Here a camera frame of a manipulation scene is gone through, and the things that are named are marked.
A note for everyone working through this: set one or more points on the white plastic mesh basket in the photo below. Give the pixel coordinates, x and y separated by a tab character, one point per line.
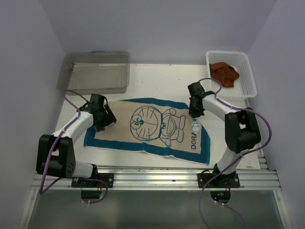
244	86

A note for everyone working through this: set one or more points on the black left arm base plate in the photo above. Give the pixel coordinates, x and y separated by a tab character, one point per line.
102	180

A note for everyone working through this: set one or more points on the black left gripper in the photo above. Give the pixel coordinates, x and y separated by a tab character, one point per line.
109	118

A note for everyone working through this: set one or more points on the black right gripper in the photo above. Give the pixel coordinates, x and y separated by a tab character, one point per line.
194	114

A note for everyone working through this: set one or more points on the grey translucent plastic bin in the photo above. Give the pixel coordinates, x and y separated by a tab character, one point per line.
95	72

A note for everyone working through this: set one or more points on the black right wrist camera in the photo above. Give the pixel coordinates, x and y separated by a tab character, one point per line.
195	89

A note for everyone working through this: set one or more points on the aluminium extrusion rail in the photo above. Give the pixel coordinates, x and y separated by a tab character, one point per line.
153	179

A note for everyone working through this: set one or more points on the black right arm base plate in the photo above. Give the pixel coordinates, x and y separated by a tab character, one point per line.
222	181

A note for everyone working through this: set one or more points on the blue beige Doraemon towel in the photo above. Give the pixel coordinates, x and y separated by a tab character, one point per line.
154	126

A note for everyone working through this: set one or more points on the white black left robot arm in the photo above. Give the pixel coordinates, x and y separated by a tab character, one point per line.
56	155

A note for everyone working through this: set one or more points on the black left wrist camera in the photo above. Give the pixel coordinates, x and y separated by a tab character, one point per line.
97	99

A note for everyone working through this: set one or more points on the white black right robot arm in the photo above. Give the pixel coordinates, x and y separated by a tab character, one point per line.
241	131

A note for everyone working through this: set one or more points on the rust orange crumpled towel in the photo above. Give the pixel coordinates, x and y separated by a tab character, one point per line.
224	73

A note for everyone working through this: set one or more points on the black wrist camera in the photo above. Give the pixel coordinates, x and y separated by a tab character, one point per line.
195	89
97	99

